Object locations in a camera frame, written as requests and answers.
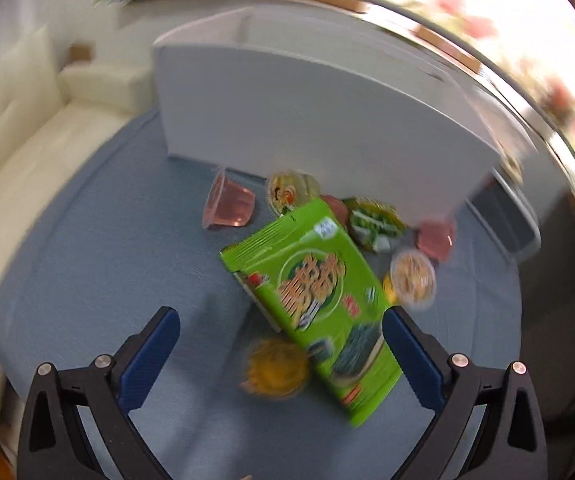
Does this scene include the white cardboard box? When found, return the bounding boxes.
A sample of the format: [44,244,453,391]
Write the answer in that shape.
[151,5,507,219]

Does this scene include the green seaweed snack bag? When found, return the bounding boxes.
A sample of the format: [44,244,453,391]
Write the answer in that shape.
[220,200,401,426]

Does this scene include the pink jelly cup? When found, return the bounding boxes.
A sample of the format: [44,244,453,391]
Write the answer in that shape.
[202,167,256,230]

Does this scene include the brown cardboard box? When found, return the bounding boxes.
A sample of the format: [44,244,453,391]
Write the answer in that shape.
[68,42,94,63]

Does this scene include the white leather sofa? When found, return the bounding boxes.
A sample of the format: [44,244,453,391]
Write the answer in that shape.
[0,24,156,461]

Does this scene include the blue tablecloth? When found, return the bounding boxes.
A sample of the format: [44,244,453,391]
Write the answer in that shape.
[0,104,524,480]

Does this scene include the green pea snack packet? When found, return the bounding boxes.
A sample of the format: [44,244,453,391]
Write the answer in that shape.
[343,197,408,254]

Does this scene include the dark red jelly cup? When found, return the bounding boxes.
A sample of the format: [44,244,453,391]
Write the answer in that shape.
[320,195,349,228]

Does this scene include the yellow lidded jelly cup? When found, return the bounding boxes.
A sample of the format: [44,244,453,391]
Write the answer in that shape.
[266,170,320,217]

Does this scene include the orange lidded jelly cup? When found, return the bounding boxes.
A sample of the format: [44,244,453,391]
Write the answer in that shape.
[383,248,437,312]

